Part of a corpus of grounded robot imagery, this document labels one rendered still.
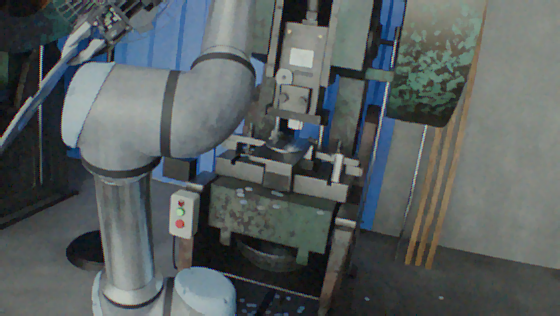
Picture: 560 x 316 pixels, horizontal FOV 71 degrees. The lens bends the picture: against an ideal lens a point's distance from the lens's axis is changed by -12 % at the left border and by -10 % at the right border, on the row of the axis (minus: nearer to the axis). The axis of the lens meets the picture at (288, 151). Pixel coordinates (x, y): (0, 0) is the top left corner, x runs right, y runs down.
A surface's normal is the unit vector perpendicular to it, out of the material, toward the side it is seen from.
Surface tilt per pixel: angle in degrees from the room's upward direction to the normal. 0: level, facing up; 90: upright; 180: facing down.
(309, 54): 90
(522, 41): 90
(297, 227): 90
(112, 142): 109
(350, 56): 90
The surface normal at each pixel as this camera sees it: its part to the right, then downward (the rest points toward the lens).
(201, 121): 0.49, 0.25
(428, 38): -0.28, 0.58
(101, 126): 0.08, 0.48
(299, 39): -0.24, 0.23
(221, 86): 0.53, -0.35
